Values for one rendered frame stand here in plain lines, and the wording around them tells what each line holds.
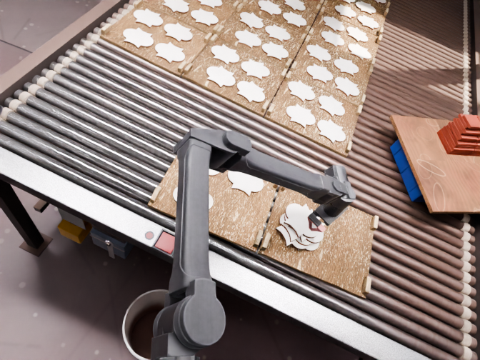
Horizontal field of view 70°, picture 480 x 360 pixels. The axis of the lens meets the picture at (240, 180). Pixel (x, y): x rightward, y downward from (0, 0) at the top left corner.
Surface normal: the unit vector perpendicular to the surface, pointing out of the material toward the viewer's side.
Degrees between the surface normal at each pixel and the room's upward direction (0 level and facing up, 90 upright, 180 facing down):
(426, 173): 0
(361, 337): 0
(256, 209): 0
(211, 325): 24
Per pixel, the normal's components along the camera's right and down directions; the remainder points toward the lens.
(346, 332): 0.24, -0.52
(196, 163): 0.56, -0.40
